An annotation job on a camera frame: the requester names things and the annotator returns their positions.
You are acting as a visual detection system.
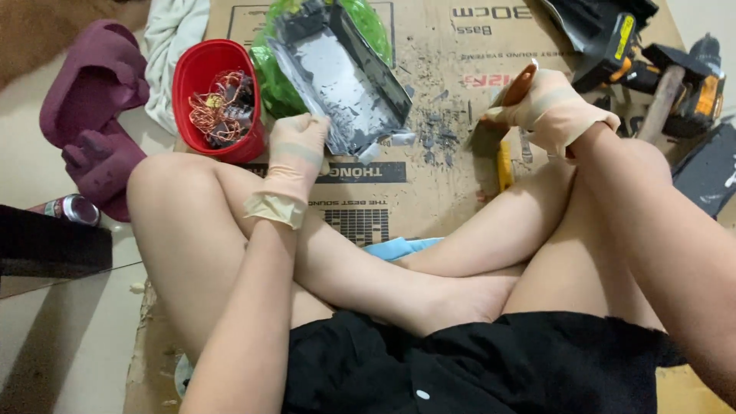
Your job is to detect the person's right hand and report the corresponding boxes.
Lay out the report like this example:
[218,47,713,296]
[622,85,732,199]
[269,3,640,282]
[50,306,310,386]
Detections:
[481,68,622,160]

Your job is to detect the person's left hand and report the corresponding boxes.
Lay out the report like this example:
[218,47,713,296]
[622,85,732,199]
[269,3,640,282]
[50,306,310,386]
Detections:
[259,113,332,203]

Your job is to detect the grey foil-lined black tray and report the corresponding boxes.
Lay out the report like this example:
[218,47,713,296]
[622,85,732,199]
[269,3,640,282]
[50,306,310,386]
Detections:
[267,0,417,166]

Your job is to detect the green plastic bag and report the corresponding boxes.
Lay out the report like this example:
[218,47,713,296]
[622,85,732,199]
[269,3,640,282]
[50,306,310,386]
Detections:
[249,0,394,120]

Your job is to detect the yellow utility knife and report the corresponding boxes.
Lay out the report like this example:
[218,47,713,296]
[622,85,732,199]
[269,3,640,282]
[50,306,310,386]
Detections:
[497,140,515,194]

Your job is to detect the heap of grey flakes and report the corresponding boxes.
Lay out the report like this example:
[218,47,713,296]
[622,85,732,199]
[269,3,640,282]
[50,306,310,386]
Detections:
[411,54,468,169]

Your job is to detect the printed cardboard sheet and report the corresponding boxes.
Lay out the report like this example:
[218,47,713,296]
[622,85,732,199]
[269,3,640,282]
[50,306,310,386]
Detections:
[123,0,736,414]

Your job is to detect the red plastic bowl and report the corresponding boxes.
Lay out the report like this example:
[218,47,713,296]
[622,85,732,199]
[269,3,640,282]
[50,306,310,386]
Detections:
[171,38,266,165]

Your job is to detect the person's right leg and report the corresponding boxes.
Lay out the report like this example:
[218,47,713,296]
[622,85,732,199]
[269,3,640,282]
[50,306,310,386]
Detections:
[393,138,675,332]

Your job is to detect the person's leg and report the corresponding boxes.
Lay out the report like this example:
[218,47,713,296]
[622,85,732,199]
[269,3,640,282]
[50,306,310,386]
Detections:
[393,138,675,332]
[126,152,525,364]

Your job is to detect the white cloth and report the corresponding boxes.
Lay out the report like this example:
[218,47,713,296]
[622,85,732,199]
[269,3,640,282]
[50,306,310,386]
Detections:
[143,0,211,136]

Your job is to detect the light blue cloth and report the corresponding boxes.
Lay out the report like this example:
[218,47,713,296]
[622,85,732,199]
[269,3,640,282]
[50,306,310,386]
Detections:
[362,236,445,262]

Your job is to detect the person's left leg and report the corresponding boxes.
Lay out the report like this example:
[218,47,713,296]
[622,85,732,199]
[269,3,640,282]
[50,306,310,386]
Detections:
[126,152,525,364]

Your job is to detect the black orange power tool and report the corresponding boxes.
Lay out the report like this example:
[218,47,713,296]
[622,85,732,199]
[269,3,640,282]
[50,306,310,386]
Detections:
[667,33,726,139]

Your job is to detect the black painted box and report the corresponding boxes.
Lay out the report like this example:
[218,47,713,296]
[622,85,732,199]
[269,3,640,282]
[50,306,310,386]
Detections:
[671,122,736,220]

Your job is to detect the maroon foam slipper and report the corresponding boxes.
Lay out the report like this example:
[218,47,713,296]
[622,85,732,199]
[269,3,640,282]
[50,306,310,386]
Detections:
[39,19,150,150]
[61,120,148,223]

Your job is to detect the metal drink can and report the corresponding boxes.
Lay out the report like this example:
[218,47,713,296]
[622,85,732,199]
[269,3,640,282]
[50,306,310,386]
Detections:
[28,194,102,227]

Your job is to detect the person's black shorts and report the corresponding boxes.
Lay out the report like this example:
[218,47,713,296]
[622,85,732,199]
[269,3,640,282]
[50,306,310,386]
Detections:
[281,310,689,414]

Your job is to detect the black furniture block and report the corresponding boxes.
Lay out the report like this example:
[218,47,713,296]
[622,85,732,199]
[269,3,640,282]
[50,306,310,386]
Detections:
[0,204,114,281]

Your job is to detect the tangle of copper wire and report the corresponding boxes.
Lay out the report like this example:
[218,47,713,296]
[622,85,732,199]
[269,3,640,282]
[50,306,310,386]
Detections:
[188,69,255,150]

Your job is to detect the yellow black cordless drill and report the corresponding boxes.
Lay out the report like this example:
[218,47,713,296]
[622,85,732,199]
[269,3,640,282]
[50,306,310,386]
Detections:
[571,11,663,95]

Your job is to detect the wooden handled hammer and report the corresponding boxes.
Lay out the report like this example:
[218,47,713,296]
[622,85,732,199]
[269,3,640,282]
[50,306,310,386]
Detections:
[634,43,715,145]

